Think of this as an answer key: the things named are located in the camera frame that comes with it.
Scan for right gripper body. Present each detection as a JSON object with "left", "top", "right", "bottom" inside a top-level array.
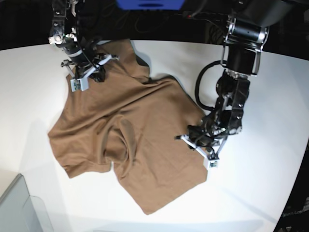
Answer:
[{"left": 61, "top": 54, "right": 119, "bottom": 79}]

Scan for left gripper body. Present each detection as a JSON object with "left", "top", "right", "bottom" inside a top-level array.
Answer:
[{"left": 174, "top": 125, "right": 228, "bottom": 161}]

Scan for brown t-shirt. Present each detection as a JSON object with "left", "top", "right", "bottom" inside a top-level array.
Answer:
[{"left": 48, "top": 40, "right": 207, "bottom": 215}]

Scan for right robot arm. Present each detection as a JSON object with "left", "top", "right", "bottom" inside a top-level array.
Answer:
[{"left": 48, "top": 0, "right": 119, "bottom": 88}]

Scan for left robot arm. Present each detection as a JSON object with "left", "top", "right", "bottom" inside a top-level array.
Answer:
[{"left": 176, "top": 0, "right": 296, "bottom": 167}]

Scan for blue bin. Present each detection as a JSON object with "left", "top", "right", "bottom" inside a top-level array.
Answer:
[{"left": 116, "top": 0, "right": 185, "bottom": 10}]

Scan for black power strip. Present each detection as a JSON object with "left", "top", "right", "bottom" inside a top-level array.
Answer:
[{"left": 182, "top": 11, "right": 228, "bottom": 22}]

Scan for grey plastic tray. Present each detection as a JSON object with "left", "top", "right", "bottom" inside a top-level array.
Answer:
[{"left": 0, "top": 174, "right": 54, "bottom": 232}]

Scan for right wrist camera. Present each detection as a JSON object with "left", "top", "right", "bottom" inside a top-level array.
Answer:
[{"left": 70, "top": 78, "right": 89, "bottom": 92}]

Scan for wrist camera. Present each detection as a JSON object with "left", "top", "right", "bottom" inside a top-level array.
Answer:
[
  {"left": 70, "top": 78, "right": 89, "bottom": 92},
  {"left": 203, "top": 158, "right": 220, "bottom": 170}
]

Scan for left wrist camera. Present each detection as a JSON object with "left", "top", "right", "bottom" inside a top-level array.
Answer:
[{"left": 203, "top": 158, "right": 220, "bottom": 170}]

